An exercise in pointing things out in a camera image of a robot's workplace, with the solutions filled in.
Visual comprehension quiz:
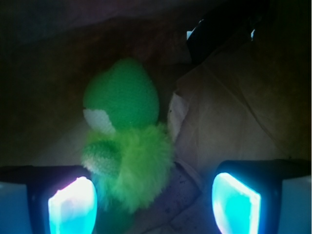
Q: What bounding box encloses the gripper glowing gel left finger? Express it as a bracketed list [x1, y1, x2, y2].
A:
[0, 165, 97, 234]

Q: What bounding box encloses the gripper glowing gel right finger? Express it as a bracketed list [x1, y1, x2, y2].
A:
[211, 159, 312, 234]

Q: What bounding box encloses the green plush bird toy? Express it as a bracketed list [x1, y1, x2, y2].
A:
[81, 58, 174, 234]

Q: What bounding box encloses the brown paper bag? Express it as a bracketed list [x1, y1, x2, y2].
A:
[0, 0, 312, 234]

